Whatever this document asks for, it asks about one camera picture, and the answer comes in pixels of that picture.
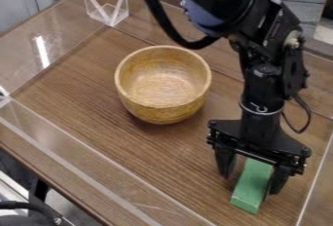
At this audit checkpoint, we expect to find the black cable under table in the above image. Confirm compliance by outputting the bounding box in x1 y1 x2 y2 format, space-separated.
0 200 63 226

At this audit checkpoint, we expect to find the clear acrylic tray wall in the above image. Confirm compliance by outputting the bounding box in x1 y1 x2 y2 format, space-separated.
0 94 214 226

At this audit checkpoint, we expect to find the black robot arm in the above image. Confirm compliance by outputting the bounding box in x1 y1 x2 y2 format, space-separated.
184 0 311 195

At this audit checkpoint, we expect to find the green rectangular block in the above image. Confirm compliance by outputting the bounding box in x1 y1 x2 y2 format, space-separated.
230 159 272 214

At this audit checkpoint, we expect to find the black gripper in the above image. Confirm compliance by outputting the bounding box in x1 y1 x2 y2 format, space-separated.
208 120 312 201

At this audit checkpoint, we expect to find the black table leg bracket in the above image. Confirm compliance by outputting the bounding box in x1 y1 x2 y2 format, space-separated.
28 178 75 226

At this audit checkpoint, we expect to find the brown wooden bowl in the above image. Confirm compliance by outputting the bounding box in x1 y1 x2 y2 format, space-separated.
115 45 213 125

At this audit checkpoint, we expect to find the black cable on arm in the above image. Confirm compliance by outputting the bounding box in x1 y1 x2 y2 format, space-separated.
129 0 222 51

